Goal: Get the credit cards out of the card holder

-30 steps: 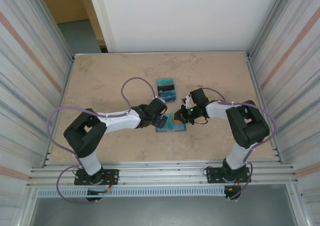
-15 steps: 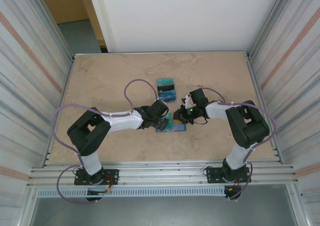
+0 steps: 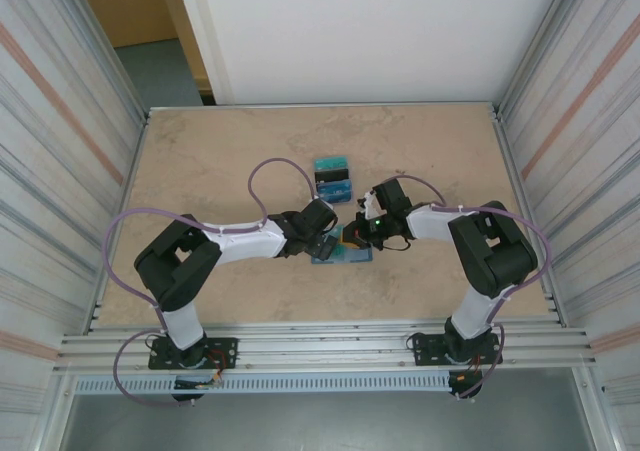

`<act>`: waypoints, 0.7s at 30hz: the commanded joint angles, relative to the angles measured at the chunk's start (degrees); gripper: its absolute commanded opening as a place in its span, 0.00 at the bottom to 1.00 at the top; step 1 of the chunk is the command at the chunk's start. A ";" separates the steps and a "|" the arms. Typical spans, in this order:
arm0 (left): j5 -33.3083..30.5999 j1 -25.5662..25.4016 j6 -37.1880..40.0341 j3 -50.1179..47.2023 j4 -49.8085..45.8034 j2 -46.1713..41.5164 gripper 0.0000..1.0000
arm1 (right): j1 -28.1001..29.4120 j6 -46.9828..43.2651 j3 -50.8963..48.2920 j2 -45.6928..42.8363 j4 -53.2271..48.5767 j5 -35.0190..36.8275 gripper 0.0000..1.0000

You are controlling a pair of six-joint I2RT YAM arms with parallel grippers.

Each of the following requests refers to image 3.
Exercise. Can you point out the teal leather card holder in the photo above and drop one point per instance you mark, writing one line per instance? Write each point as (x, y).
(361, 257)

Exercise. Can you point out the stack of teal blue cards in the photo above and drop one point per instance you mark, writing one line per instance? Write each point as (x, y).
(334, 198)

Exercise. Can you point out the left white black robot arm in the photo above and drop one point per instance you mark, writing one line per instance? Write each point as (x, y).
(175, 266)

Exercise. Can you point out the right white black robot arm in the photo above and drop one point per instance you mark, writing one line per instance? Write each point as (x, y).
(495, 251)

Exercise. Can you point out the blue plastic card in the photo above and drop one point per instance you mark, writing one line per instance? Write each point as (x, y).
(335, 191)

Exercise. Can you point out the black plastic card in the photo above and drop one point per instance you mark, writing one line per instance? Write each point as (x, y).
(332, 175)

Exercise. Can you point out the wooden door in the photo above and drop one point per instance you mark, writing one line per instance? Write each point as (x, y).
(125, 6)

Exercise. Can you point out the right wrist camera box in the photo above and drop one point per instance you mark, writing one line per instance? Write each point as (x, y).
(369, 203)

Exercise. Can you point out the aluminium extrusion rail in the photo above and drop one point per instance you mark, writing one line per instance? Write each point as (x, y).
(325, 343)

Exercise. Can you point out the aluminium table border frame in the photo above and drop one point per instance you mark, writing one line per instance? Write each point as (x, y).
(400, 106)

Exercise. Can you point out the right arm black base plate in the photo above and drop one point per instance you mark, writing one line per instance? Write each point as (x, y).
(425, 348)

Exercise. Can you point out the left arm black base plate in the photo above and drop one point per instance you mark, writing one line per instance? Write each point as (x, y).
(225, 351)

